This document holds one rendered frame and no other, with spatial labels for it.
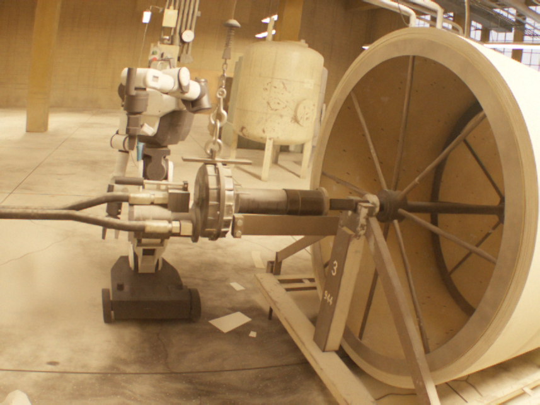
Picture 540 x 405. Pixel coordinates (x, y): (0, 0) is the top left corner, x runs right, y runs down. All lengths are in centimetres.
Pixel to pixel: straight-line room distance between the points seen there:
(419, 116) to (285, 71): 365
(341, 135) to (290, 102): 365
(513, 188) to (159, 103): 151
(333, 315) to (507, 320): 87
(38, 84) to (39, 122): 92
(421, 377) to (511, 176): 77
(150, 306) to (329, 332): 99
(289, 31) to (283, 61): 460
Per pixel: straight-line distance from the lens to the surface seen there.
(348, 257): 181
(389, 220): 186
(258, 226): 155
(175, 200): 151
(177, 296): 235
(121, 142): 215
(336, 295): 188
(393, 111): 263
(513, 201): 138
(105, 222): 147
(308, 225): 163
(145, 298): 233
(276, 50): 618
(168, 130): 196
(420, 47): 183
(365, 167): 273
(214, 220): 146
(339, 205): 174
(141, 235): 153
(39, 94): 1022
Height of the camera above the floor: 134
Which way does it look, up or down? 15 degrees down
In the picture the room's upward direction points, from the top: 8 degrees clockwise
